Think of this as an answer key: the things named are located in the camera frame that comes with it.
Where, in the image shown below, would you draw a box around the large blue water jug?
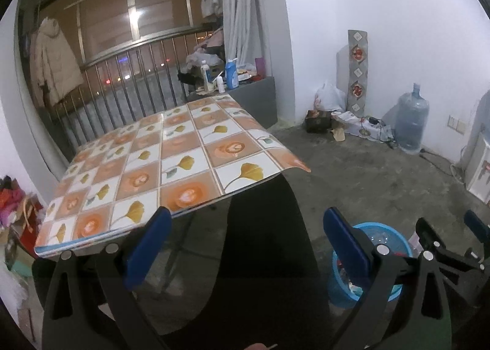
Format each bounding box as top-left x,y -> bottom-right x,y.
394,83 -> 430,154

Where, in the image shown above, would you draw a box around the beige hanging jacket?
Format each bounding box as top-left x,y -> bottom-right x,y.
30,17 -> 85,107

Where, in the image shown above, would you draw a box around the person's black clothing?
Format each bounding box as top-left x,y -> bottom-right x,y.
164,172 -> 334,350

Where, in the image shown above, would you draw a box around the black cable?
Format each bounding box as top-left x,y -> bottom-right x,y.
419,147 -> 466,178

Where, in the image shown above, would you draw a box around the pink cloth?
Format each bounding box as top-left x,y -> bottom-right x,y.
0,177 -> 27,228

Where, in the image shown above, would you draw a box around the blue detergent bottle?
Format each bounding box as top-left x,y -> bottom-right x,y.
225,58 -> 240,90

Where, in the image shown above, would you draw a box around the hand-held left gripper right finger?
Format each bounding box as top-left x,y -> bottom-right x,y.
322,206 -> 454,350

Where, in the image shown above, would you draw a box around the scattered papers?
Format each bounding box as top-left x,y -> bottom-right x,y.
331,110 -> 393,142

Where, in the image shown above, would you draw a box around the metal balcony railing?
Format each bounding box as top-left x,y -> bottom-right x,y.
38,28 -> 226,151

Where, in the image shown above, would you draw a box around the dark cardboard box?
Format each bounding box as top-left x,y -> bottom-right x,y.
305,110 -> 333,134

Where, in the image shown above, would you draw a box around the grey curtain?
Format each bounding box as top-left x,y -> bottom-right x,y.
221,0 -> 261,67

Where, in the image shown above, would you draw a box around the grey ledge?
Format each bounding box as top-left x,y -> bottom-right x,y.
187,76 -> 278,128

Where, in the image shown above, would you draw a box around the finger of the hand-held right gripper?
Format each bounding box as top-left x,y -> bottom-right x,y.
463,209 -> 490,247
415,217 -> 447,255

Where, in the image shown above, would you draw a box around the pile of clothes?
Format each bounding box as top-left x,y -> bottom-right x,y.
186,28 -> 226,75

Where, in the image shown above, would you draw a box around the blue plastic basin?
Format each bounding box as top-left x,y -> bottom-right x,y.
331,222 -> 414,309

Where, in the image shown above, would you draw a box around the red gift bag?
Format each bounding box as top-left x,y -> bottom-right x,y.
19,197 -> 44,255

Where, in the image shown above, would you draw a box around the white appliance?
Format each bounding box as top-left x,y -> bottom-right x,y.
465,131 -> 490,205

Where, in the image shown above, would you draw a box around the white wall socket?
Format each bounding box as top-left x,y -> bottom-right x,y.
448,115 -> 468,133

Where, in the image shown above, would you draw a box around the white bottle with blue label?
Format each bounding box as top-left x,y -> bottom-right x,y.
200,60 -> 213,92

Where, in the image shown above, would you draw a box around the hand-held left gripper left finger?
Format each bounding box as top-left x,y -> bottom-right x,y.
41,206 -> 173,350

